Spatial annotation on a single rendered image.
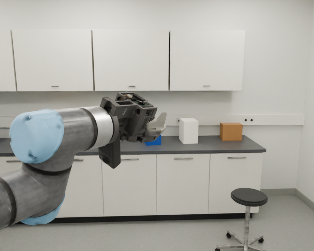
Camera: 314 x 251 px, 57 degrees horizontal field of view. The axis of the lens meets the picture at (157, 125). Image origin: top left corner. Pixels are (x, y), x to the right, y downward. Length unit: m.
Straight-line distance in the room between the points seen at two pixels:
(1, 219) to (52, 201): 0.08
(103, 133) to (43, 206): 0.15
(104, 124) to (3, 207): 0.19
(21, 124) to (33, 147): 0.04
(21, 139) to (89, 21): 3.56
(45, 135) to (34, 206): 0.12
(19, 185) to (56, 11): 3.67
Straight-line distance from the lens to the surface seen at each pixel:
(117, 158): 0.62
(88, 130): 0.47
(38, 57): 3.70
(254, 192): 3.05
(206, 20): 3.99
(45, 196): 0.49
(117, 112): 0.53
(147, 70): 3.50
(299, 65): 4.40
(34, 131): 0.42
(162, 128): 0.67
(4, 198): 0.45
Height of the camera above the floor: 1.82
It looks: 11 degrees down
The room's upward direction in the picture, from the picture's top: straight up
